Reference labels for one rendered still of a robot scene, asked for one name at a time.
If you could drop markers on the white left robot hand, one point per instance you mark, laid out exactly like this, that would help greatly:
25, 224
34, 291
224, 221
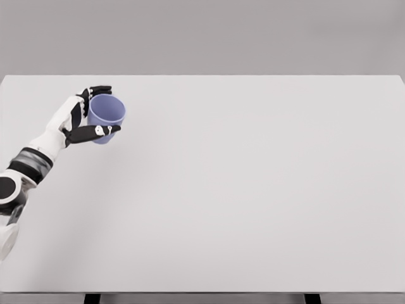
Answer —
64, 114

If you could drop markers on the blue plastic cup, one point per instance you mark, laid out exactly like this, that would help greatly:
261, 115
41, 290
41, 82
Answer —
106, 111

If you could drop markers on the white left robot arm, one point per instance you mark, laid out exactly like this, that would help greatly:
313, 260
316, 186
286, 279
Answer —
30, 160

